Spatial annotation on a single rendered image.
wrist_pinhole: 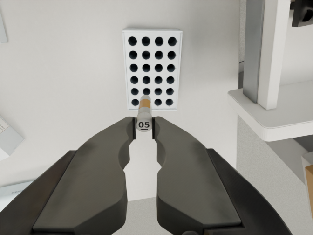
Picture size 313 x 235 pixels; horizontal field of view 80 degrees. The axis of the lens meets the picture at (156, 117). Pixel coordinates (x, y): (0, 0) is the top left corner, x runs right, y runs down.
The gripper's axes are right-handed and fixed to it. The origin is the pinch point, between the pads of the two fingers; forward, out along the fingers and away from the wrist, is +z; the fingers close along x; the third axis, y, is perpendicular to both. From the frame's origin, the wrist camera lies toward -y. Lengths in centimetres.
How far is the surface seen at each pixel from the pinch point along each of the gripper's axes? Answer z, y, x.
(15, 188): 18.9, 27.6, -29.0
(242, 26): 97, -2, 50
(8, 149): 16.7, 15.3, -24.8
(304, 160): 24, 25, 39
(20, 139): 20.3, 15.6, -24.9
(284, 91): 11.7, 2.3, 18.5
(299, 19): 10.0, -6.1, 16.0
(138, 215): 97, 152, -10
